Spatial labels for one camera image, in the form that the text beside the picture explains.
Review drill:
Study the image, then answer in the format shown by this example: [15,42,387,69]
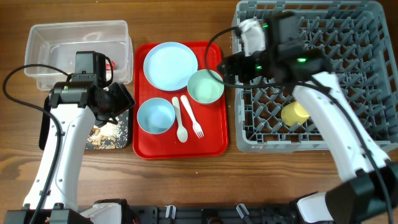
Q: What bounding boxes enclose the rice and food scraps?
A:
[85,121,129,150]

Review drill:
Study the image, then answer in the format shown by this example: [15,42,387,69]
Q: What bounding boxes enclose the red snack wrapper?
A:
[106,61,116,70]

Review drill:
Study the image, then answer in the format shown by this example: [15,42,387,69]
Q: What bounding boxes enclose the mint green bowl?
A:
[187,69,224,105]

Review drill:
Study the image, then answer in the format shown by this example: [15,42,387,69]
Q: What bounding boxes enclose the light blue small bowl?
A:
[136,98,176,134]

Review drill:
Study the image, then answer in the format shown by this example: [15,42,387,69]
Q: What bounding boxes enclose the yellow plastic cup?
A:
[281,101,310,126]

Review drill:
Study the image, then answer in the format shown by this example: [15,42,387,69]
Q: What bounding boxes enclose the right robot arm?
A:
[217,49,397,223]

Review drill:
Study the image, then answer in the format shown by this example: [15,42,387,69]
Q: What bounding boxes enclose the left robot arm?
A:
[4,82,135,223]

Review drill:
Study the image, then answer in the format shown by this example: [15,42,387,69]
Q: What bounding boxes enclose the black waste tray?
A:
[39,94,129,158]

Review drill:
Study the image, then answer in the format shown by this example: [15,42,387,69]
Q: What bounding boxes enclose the grey dishwasher rack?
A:
[232,1,397,152]

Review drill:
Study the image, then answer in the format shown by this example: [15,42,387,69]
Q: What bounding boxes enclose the light blue plate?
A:
[143,42,198,91]

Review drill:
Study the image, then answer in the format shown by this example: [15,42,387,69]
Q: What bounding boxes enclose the red serving tray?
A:
[132,42,229,159]

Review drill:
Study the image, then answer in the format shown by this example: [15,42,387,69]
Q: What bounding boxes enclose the pink plastic fork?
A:
[180,95,204,138]

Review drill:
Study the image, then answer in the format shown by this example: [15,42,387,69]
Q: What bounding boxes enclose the clear plastic bin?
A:
[24,20,134,84]

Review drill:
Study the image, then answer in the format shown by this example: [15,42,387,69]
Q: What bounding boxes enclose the cream plastic spoon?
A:
[172,96,188,143]

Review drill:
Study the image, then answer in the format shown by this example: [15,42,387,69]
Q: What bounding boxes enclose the black mounting rail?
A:
[130,204,299,224]

